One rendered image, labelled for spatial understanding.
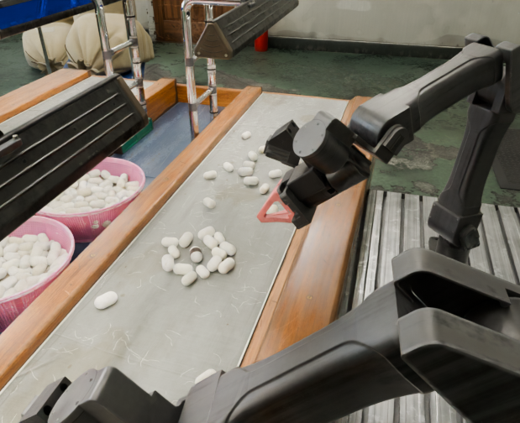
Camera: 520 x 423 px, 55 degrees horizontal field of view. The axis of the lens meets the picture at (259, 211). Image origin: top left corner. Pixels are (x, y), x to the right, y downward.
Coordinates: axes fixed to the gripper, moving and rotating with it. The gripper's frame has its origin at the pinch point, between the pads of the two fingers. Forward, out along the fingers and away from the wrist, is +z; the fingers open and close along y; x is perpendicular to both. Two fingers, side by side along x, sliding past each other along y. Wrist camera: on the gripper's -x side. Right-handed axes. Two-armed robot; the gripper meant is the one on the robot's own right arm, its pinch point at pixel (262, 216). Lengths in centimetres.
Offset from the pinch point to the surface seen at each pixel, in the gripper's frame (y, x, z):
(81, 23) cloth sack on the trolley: -254, -112, 179
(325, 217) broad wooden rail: -17.0, 12.5, -0.5
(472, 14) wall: -451, 80, -27
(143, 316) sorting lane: 16.6, -0.9, 19.3
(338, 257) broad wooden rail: -4.7, 15.4, -3.9
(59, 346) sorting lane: 25.8, -6.8, 26.4
